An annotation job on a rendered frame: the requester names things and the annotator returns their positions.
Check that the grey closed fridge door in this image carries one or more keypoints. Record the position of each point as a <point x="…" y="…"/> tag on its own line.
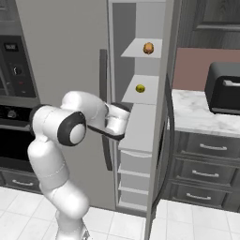
<point x="62" y="47"/>

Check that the brown chicken drumstick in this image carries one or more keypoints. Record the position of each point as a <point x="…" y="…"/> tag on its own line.
<point x="148" y="48"/>

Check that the black microwave oven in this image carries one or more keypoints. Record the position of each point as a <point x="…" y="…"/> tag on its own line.
<point x="15" y="68"/>

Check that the grey fridge cabinet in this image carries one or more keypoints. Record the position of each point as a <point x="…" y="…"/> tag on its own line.
<point x="125" y="25"/>

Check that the grey open fridge door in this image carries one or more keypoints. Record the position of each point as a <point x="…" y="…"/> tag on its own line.
<point x="167" y="37"/>

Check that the grey drawer front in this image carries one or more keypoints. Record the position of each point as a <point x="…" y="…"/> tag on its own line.
<point x="215" y="146"/>
<point x="206" y="173"/>
<point x="200" y="196"/>

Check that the white fridge drawer box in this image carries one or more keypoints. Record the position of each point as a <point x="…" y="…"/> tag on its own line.
<point x="140" y="131"/>

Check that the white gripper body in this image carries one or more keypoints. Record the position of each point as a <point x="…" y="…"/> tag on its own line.
<point x="116" y="126"/>

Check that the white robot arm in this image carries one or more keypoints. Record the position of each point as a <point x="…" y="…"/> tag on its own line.
<point x="47" y="156"/>

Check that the black toaster oven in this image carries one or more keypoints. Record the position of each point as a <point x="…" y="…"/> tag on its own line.
<point x="223" y="90"/>

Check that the black built-in oven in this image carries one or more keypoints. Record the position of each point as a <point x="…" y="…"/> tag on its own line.
<point x="12" y="146"/>

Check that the dark grey wall cupboard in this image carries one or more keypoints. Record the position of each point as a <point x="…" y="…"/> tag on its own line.
<point x="212" y="15"/>

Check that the yellow green round fruit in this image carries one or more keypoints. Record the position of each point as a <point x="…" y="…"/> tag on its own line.
<point x="140" y="88"/>

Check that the grey drawer under oven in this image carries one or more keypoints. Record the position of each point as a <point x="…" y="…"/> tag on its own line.
<point x="9" y="179"/>

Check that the white fridge shelf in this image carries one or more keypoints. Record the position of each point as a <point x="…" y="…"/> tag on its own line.
<point x="137" y="50"/>
<point x="146" y="93"/>

